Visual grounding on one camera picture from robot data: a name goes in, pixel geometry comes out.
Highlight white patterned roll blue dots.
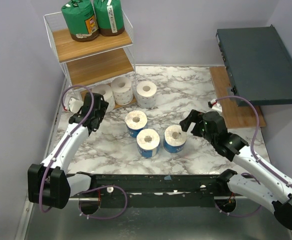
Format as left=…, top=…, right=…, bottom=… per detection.
left=91, top=84, right=116, bottom=113

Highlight green roll orange label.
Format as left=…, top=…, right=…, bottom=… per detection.
left=61, top=0, right=100, bottom=42

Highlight green roll white label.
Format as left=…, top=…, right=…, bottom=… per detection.
left=93, top=0, right=125, bottom=37

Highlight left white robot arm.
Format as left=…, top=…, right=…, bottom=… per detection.
left=27, top=92, right=109, bottom=209

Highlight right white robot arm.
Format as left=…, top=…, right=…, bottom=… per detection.
left=179, top=110, right=292, bottom=230

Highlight wooden board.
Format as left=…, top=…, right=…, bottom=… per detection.
left=209, top=66, right=257, bottom=129

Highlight blue wrapped roll right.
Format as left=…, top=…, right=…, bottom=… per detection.
left=163, top=124, right=187, bottom=153

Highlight blue wrapped roll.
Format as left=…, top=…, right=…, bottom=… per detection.
left=124, top=110, right=148, bottom=138
left=136, top=128, right=160, bottom=158
left=163, top=124, right=187, bottom=153

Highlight blue wrapped roll left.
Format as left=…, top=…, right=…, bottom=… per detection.
left=124, top=110, right=148, bottom=138

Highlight blue wrapped roll centre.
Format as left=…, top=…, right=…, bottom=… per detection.
left=136, top=128, right=160, bottom=158

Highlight dark teal metal box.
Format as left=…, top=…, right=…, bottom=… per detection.
left=215, top=25, right=292, bottom=107

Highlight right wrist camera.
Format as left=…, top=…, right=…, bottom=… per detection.
left=208, top=99, right=223, bottom=115

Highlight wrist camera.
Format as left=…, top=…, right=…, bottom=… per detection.
left=63, top=97, right=84, bottom=113
left=208, top=99, right=223, bottom=115

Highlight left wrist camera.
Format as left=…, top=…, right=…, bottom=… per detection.
left=63, top=97, right=84, bottom=113

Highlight white wire wooden shelf unit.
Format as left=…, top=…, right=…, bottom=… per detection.
left=43, top=12, right=137, bottom=102

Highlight aluminium extrusion rail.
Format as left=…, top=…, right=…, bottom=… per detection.
left=13, top=82, right=68, bottom=240

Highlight black mounting rail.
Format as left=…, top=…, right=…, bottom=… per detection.
left=75, top=174, right=237, bottom=213

